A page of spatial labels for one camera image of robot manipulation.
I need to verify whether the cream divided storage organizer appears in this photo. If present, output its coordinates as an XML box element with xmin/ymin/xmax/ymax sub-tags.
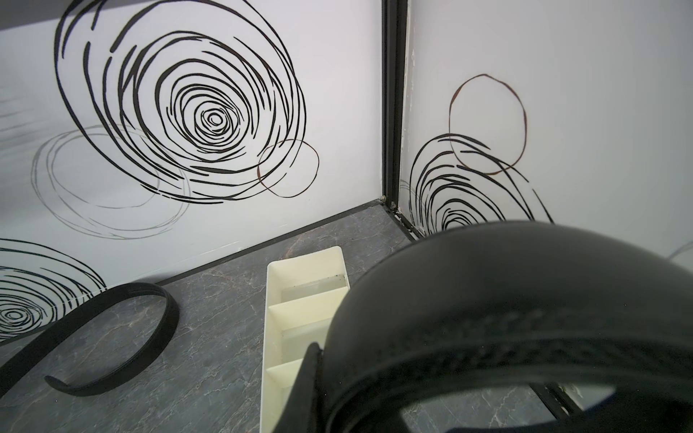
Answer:
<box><xmin>259</xmin><ymin>246</ymin><xmax>350</xmax><ymax>432</ymax></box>

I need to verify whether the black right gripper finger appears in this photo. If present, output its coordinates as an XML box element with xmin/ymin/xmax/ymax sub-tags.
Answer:
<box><xmin>274</xmin><ymin>343</ymin><xmax>324</xmax><ymax>433</ymax></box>

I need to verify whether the long black leather belt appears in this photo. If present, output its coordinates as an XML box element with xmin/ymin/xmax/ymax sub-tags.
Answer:
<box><xmin>1</xmin><ymin>283</ymin><xmax>180</xmax><ymax>398</ymax></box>

